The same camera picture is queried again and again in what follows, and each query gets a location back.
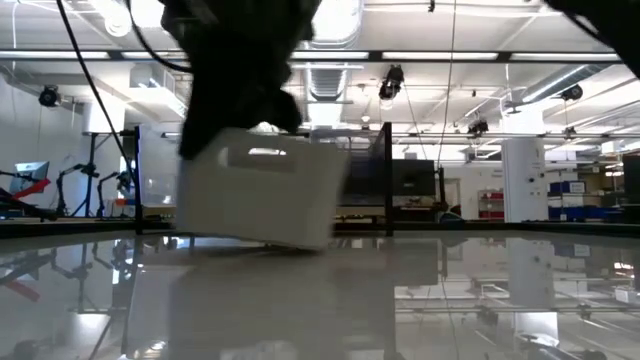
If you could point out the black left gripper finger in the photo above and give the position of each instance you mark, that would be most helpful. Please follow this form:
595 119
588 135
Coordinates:
196 137

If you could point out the white plastic basket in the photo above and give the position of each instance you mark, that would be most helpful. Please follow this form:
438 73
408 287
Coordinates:
260 205

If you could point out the dark smoky plastic basket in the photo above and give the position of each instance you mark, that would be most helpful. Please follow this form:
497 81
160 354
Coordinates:
367 165
365 145
365 197

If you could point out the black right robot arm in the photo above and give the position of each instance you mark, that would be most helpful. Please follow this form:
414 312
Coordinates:
615 25

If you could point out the background black robot arm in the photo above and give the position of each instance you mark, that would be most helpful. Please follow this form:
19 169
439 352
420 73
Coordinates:
82 170
115 187

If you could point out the black ceiling spotlight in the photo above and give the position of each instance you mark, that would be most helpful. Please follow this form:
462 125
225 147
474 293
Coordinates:
49 96

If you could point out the computer monitor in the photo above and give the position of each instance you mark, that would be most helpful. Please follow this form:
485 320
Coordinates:
32 176

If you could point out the red flat panel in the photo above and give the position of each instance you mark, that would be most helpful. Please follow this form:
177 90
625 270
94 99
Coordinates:
35 187

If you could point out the black ceiling-mounted device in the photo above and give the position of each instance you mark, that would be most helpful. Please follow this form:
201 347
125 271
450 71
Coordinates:
572 92
478 129

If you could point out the red storage bins rack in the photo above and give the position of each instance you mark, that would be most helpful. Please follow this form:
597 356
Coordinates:
491 205

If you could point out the white glossy table sheet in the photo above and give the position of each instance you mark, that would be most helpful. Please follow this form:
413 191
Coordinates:
450 310

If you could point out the white pillar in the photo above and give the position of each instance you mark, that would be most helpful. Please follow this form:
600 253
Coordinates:
524 180

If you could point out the blue storage bins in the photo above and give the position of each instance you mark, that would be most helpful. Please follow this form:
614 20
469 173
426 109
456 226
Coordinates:
585 202

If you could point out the white rectangular air duct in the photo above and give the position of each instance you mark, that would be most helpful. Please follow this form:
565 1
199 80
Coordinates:
160 95

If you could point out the round silver air duct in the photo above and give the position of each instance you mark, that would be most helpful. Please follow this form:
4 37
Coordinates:
330 80

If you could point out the black overhead camera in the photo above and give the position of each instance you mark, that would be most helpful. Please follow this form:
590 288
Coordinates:
391 82

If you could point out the wooden shelf with black frame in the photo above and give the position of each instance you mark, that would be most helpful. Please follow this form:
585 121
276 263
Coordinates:
388 190

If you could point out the dark wall screen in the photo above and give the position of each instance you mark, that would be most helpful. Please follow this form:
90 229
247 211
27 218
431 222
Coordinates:
415 177

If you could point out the black aluminium table frame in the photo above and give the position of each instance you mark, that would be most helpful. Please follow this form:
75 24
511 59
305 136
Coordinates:
500 227

